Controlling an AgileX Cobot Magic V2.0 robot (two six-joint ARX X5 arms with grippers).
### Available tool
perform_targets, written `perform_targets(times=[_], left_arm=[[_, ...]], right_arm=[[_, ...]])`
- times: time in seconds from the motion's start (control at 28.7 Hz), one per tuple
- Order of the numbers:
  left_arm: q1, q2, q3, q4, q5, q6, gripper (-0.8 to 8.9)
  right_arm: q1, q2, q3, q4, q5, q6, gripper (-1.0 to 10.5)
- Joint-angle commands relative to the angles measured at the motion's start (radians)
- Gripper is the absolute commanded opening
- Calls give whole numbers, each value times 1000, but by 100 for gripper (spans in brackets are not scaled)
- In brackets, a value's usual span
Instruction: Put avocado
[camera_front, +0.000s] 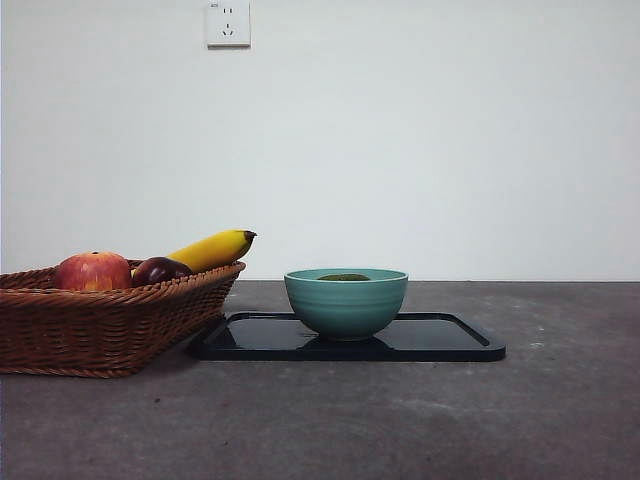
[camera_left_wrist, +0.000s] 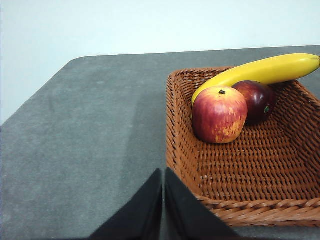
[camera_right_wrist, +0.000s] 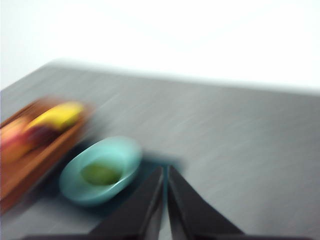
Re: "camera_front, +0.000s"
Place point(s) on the green avocado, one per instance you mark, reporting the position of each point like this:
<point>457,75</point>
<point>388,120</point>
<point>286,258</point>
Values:
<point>344,277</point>

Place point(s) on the teal ceramic bowl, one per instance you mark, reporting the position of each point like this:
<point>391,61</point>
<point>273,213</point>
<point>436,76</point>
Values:
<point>345,310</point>

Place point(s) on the yellow banana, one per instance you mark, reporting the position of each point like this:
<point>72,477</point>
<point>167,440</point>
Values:
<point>210,250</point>

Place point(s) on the dark glossy rectangular tray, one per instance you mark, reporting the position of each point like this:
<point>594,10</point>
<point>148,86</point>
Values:
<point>440,340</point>

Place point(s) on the dark red plum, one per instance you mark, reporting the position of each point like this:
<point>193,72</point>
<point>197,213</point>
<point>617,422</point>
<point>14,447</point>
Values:
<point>160,272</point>

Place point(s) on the red apple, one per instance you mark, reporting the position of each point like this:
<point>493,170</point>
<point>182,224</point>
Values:
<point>92,272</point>

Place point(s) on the brown wicker basket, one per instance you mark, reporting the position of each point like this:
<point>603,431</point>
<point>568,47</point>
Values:
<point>100,330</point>

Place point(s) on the white wall socket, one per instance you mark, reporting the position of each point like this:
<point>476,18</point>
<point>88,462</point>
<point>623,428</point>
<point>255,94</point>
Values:
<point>229,25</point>

